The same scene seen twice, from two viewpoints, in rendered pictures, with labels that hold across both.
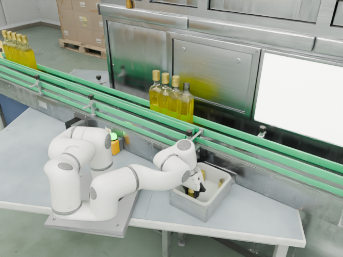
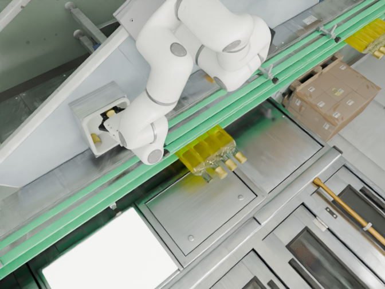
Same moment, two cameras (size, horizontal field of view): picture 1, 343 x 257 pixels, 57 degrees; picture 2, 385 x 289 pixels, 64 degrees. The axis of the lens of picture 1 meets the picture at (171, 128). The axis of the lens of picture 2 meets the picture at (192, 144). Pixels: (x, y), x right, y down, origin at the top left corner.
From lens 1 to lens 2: 0.35 m
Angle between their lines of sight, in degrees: 14
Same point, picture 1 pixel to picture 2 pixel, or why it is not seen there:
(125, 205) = not seen: hidden behind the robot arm
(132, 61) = (270, 137)
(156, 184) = (135, 113)
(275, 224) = (18, 164)
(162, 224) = (98, 61)
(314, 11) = not seen: outside the picture
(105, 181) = (179, 75)
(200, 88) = (196, 181)
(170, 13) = (279, 212)
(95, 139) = (232, 75)
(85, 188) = not seen: hidden behind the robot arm
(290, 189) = (42, 198)
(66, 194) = (201, 21)
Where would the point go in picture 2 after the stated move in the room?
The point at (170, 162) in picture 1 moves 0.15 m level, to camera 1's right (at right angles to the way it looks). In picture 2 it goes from (148, 136) to (113, 175)
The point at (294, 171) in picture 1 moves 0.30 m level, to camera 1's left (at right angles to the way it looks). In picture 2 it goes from (56, 215) to (108, 155)
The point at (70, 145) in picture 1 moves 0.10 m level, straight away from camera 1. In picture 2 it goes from (249, 53) to (266, 56)
